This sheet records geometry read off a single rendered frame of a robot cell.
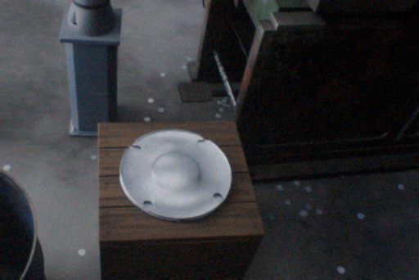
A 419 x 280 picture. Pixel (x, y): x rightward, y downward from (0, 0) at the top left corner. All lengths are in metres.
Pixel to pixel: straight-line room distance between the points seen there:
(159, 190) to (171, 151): 0.14
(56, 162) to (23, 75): 0.50
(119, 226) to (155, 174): 0.17
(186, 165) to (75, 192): 0.52
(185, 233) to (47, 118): 0.90
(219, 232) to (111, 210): 0.27
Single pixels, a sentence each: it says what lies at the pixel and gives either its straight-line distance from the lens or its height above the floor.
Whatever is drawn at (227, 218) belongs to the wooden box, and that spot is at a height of 0.35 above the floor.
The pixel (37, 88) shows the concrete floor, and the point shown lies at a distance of 1.98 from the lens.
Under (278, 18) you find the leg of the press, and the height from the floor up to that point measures 0.64.
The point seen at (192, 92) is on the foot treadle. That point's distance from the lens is 1.73.
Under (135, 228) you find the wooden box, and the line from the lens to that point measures 1.13.
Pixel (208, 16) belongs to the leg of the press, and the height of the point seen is 0.34.
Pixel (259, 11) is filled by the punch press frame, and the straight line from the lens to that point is 1.48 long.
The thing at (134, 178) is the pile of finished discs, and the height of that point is 0.36.
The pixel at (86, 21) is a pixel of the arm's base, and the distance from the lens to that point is 1.45.
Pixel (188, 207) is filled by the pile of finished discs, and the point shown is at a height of 0.36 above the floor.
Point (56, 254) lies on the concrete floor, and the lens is 1.50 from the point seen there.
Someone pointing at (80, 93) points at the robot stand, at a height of 0.21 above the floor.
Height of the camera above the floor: 1.32
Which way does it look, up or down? 48 degrees down
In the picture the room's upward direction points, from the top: 7 degrees clockwise
